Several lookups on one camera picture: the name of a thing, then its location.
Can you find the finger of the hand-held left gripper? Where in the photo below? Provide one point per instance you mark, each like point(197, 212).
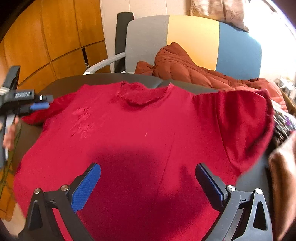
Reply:
point(44, 98)
point(39, 106)

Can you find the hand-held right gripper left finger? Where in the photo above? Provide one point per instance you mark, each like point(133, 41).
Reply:
point(86, 185)

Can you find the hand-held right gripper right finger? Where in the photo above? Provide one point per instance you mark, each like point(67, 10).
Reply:
point(209, 183)

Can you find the red fleece towel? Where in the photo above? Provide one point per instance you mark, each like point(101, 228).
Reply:
point(138, 139)

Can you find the pile of folded clothes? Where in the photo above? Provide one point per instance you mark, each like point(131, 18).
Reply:
point(282, 180)

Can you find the person's left hand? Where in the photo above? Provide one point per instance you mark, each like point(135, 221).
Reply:
point(10, 136)

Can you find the wooden cabinet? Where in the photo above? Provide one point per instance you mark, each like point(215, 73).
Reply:
point(57, 34)

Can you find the dark patterned cloth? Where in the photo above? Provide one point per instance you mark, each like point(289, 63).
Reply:
point(283, 125)

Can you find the black rolled mat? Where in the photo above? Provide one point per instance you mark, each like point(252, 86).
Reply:
point(121, 34)

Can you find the grey yellow blue chair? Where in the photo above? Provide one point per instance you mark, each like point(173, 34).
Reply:
point(148, 39)

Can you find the rust orange cushion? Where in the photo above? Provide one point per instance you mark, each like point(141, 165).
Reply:
point(180, 64)

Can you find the pile of household clutter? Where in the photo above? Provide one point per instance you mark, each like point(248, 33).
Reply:
point(285, 84)

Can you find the beige patterned pillow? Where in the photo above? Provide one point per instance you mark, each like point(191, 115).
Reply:
point(217, 9)

